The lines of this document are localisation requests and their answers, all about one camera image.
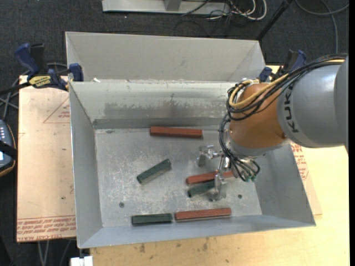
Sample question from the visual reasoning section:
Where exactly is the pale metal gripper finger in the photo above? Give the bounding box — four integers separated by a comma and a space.
197, 145, 223, 168
209, 174, 228, 202

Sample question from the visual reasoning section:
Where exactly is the dark green flat block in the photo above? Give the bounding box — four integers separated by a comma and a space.
186, 180, 216, 199
131, 213, 174, 227
136, 158, 173, 186

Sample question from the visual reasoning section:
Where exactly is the red-brown flat block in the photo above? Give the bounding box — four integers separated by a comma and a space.
149, 126, 204, 139
185, 170, 234, 186
174, 207, 232, 223

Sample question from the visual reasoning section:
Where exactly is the grey metal bin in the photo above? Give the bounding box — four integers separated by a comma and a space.
65, 31, 317, 249

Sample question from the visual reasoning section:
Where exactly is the brown cardboard board red print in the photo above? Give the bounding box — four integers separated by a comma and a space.
16, 75, 324, 243

